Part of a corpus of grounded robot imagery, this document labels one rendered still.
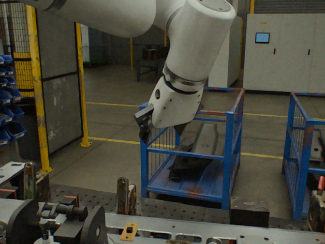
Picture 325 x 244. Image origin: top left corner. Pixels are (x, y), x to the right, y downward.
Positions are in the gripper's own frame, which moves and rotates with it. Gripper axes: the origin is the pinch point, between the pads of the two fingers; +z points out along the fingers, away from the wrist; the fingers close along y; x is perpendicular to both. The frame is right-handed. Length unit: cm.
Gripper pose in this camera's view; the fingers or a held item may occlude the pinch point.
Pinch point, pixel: (161, 132)
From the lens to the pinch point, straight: 71.9
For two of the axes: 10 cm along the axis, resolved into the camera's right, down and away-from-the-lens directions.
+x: -4.6, -7.0, 5.4
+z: -2.6, 6.9, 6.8
